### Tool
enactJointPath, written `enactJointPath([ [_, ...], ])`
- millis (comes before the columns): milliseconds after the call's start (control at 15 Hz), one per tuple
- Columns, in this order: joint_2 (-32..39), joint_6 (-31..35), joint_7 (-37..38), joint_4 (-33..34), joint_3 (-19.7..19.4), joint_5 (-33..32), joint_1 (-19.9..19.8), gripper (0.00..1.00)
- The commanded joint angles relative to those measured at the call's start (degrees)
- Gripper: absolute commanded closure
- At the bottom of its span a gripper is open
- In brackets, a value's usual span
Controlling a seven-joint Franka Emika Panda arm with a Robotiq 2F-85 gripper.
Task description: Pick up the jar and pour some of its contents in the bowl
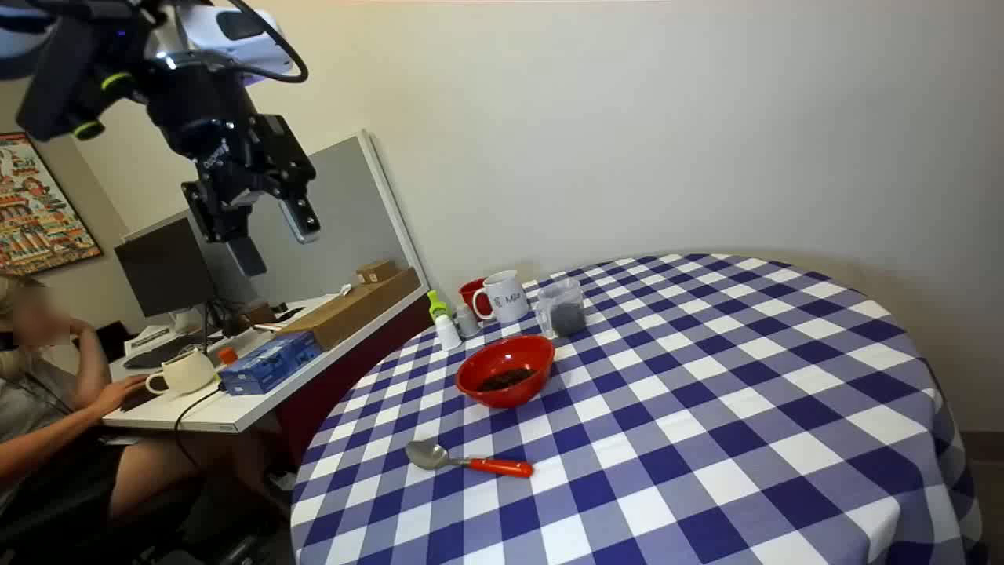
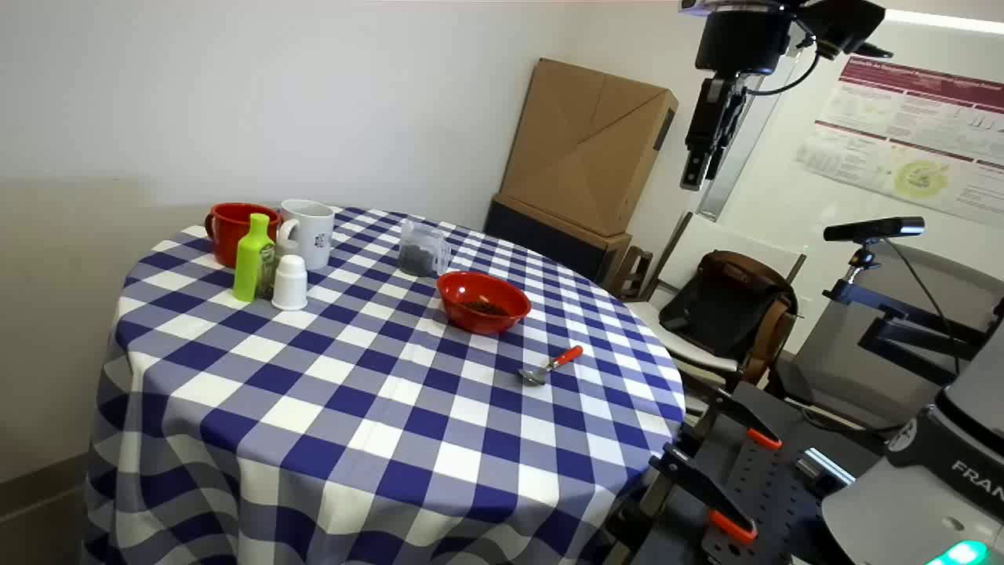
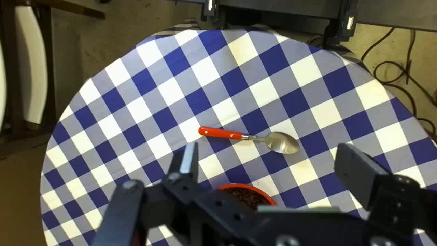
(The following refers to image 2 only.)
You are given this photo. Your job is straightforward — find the small white cup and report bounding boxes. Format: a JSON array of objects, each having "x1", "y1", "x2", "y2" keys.
[{"x1": 269, "y1": 252, "x2": 310, "y2": 313}]

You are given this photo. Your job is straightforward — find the black perforated board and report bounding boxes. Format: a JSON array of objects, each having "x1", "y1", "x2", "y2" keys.
[{"x1": 615, "y1": 381, "x2": 891, "y2": 565}]

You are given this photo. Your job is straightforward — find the clear jar with dark contents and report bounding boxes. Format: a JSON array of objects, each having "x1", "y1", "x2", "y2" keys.
[{"x1": 396, "y1": 215, "x2": 453, "y2": 282}]

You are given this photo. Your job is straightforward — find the black blue tripod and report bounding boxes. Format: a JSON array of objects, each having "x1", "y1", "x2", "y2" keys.
[{"x1": 827, "y1": 239, "x2": 998, "y2": 370}]

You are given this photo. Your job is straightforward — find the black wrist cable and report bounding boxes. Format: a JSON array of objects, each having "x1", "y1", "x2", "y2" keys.
[{"x1": 745, "y1": 40, "x2": 830, "y2": 100}]

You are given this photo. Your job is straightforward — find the red bowl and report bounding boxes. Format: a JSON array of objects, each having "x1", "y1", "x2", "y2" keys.
[{"x1": 437, "y1": 268, "x2": 534, "y2": 338}]

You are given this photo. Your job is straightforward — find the brown cardboard box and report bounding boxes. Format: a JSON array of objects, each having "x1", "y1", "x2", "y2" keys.
[{"x1": 495, "y1": 55, "x2": 680, "y2": 252}]

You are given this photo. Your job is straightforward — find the green bottle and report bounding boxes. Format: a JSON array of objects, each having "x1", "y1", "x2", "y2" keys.
[{"x1": 228, "y1": 211, "x2": 283, "y2": 303}]

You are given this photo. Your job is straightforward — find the black bar camera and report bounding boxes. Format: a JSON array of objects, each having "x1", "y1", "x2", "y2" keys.
[{"x1": 823, "y1": 212, "x2": 929, "y2": 246}]

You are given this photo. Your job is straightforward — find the black clamp orange handle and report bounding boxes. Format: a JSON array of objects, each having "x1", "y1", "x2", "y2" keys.
[
  {"x1": 689, "y1": 387, "x2": 789, "y2": 456},
  {"x1": 653, "y1": 442, "x2": 762, "y2": 548}
]

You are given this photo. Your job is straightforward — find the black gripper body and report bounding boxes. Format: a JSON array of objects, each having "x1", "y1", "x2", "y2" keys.
[{"x1": 689, "y1": 71, "x2": 753, "y2": 150}]

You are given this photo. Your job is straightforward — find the white mug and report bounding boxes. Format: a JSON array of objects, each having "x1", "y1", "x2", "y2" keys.
[{"x1": 274, "y1": 203, "x2": 339, "y2": 275}]

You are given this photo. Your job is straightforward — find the grey panel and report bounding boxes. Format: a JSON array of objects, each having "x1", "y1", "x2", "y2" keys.
[{"x1": 780, "y1": 242, "x2": 1004, "y2": 432}]

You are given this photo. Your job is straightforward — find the blue white checkered tablecloth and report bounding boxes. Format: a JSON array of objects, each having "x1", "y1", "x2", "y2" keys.
[{"x1": 79, "y1": 202, "x2": 691, "y2": 565}]

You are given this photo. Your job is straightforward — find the spoon with red handle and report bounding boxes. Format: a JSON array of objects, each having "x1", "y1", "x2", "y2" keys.
[{"x1": 517, "y1": 343, "x2": 588, "y2": 389}]

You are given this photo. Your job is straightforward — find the dark chair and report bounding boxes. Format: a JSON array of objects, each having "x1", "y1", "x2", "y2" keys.
[{"x1": 660, "y1": 249, "x2": 800, "y2": 387}]

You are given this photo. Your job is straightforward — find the grey metal frame strip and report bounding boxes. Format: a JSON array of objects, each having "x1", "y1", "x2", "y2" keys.
[{"x1": 698, "y1": 100, "x2": 785, "y2": 224}]

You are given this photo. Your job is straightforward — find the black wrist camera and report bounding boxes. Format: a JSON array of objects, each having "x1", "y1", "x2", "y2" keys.
[{"x1": 796, "y1": 0, "x2": 895, "y2": 61}]

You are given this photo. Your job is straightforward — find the red mug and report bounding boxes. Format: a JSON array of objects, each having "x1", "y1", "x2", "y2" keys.
[{"x1": 200, "y1": 202, "x2": 289, "y2": 270}]

